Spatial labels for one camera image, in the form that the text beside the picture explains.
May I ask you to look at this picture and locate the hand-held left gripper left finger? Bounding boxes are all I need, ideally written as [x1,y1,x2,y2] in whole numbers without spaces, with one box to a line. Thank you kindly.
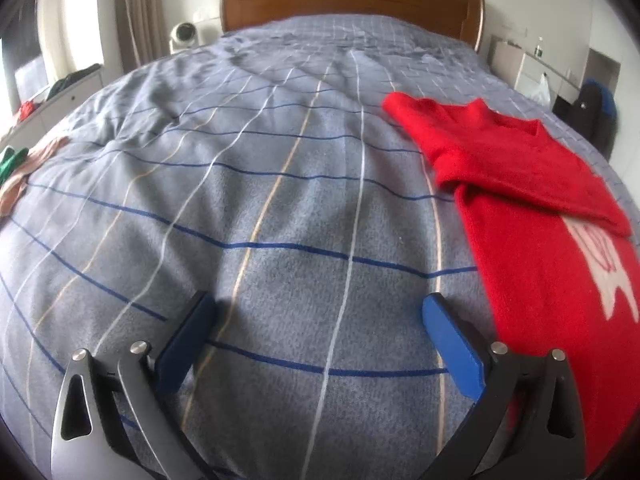
[51,291,218,480]

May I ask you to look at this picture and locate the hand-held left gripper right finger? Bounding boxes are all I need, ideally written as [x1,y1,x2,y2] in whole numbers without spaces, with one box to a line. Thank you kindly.
[421,292,587,480]

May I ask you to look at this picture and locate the red t-shirt white print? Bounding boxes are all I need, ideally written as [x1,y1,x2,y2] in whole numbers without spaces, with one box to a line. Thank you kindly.
[381,92,640,480]

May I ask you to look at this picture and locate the dark clothes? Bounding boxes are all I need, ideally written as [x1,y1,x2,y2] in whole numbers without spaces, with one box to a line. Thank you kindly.
[47,63,101,101]

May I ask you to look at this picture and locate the grey checked bed cover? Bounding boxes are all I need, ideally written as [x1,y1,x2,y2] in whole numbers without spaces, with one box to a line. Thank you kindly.
[0,14,636,480]

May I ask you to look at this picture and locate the pink cloth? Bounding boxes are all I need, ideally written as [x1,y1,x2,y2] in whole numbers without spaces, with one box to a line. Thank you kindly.
[0,137,68,216]

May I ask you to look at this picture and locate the green cloth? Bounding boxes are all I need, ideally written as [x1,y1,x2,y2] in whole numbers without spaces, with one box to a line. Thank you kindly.
[0,146,31,181]

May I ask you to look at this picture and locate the white window bench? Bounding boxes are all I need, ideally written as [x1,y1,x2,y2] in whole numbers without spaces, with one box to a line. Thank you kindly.
[0,67,106,146]

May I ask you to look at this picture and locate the black jacket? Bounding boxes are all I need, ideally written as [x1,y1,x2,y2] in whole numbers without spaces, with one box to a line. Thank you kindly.
[552,82,617,158]

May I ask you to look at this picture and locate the white plastic bag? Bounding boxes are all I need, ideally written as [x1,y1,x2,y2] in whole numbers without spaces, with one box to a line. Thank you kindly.
[530,72,552,106]

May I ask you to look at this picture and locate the blue jacket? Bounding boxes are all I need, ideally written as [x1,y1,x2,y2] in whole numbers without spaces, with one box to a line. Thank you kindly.
[597,85,619,127]

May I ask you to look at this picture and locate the white desk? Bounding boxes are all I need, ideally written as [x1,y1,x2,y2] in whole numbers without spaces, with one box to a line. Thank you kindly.
[490,35,583,106]

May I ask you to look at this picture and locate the white round fan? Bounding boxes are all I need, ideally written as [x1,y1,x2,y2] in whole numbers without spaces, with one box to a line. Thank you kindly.
[169,21,198,53]

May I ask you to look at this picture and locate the beige curtain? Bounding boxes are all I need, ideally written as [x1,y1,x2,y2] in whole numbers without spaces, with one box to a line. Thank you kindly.
[115,0,168,68]

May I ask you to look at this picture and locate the wooden bed headboard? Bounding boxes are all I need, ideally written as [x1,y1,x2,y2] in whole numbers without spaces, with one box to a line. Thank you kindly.
[221,0,486,53]

